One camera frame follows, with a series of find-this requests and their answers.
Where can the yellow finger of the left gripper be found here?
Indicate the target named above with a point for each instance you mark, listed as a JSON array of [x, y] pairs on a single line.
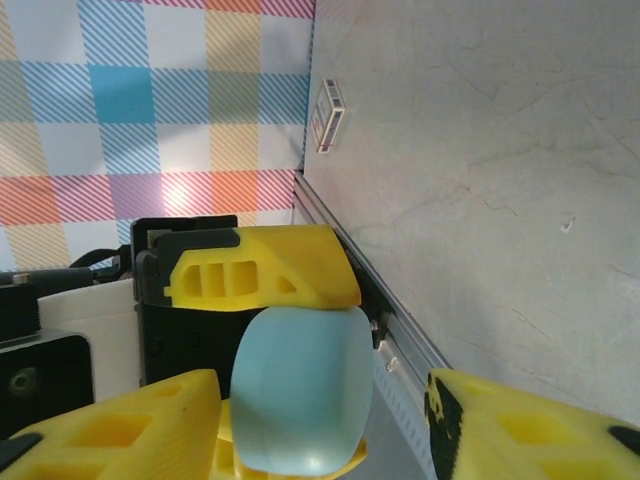
[[290, 265], [225, 450]]

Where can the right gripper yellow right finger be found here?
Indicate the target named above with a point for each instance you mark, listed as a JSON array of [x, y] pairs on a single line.
[[525, 440]]

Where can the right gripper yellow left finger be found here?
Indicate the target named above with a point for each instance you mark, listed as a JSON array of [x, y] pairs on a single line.
[[125, 440]]

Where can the blue earbud charging case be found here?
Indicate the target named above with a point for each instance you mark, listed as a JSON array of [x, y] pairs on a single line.
[[300, 390]]

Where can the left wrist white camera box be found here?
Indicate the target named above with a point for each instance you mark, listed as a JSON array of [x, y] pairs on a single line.
[[100, 310]]

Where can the aluminium frame rail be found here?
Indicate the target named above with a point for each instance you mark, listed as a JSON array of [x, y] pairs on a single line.
[[309, 100]]

